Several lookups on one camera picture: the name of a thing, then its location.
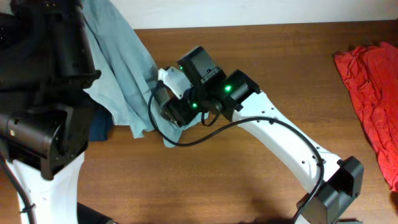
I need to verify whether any light blue t-shirt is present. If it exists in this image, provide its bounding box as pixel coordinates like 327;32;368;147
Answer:
82;0;201;147

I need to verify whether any folded navy garment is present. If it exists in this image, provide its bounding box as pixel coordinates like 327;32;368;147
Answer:
89;104;114;142

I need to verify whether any red cloth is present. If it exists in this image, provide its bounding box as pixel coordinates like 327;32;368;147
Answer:
333;42;397;192

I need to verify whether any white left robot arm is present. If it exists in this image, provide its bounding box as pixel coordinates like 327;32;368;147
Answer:
1;1;112;223

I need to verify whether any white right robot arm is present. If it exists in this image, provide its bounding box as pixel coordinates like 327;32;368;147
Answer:
158;67;364;224

